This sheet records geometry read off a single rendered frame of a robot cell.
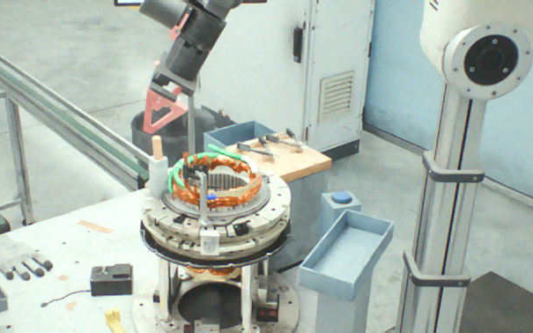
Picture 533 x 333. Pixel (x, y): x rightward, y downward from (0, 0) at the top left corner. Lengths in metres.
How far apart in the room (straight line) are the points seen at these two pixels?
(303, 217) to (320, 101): 2.14
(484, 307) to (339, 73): 1.52
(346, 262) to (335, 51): 2.52
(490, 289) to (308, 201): 1.61
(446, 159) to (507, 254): 2.06
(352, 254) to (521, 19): 0.55
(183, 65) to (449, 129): 0.60
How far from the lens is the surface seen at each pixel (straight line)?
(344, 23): 3.85
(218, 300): 1.72
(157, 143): 1.45
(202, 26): 1.09
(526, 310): 3.18
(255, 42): 4.03
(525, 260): 3.52
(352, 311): 1.45
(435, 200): 1.53
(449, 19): 1.34
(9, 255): 1.92
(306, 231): 1.81
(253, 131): 1.97
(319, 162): 1.73
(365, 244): 1.50
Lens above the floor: 1.83
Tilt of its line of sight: 27 degrees down
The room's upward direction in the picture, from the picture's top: 1 degrees clockwise
